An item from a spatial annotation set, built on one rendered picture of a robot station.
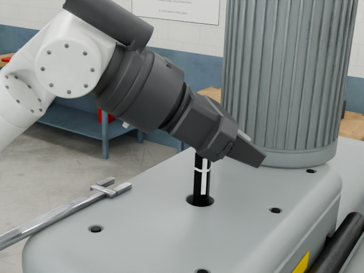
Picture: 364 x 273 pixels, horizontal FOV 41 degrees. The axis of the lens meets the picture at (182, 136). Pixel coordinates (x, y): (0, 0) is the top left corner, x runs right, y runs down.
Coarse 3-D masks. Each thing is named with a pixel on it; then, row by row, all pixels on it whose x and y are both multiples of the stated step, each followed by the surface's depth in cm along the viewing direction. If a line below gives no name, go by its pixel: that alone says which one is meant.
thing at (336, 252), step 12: (348, 216) 80; (360, 216) 79; (348, 228) 75; (360, 228) 77; (336, 240) 72; (348, 240) 73; (324, 252) 69; (336, 252) 69; (348, 252) 72; (312, 264) 67; (324, 264) 66; (336, 264) 67
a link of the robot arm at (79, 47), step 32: (96, 0) 51; (64, 32) 49; (96, 32) 53; (128, 32) 52; (64, 64) 49; (96, 64) 49; (128, 64) 52; (64, 96) 50; (96, 96) 56; (128, 96) 53
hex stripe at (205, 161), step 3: (204, 159) 62; (204, 162) 62; (204, 165) 62; (204, 168) 62; (204, 171) 62; (204, 174) 62; (204, 177) 63; (201, 180) 63; (204, 180) 63; (201, 183) 63; (204, 183) 63; (201, 186) 63; (204, 186) 63; (201, 189) 63; (204, 189) 63; (201, 192) 63; (204, 192) 63
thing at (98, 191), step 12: (108, 180) 68; (96, 192) 64; (108, 192) 64; (120, 192) 65; (72, 204) 61; (84, 204) 61; (48, 216) 58; (60, 216) 58; (24, 228) 55; (36, 228) 55; (0, 240) 53; (12, 240) 53
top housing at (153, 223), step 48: (144, 192) 66; (192, 192) 67; (240, 192) 67; (288, 192) 68; (336, 192) 73; (48, 240) 54; (96, 240) 55; (144, 240) 55; (192, 240) 55; (240, 240) 55; (288, 240) 58
